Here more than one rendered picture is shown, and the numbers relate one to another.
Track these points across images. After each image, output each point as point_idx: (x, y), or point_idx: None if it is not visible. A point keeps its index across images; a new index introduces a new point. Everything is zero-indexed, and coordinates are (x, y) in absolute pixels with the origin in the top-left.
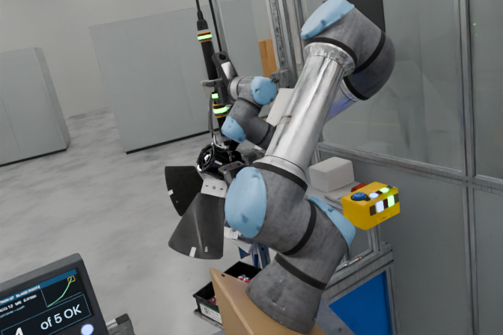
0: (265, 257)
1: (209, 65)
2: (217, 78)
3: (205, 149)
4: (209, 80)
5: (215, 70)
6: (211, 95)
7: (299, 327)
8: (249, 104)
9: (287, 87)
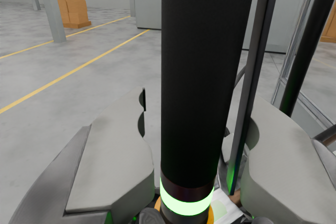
0: None
1: (174, 12)
2: (213, 130)
3: (159, 195)
4: (136, 138)
5: (215, 76)
6: (241, 72)
7: None
8: None
9: None
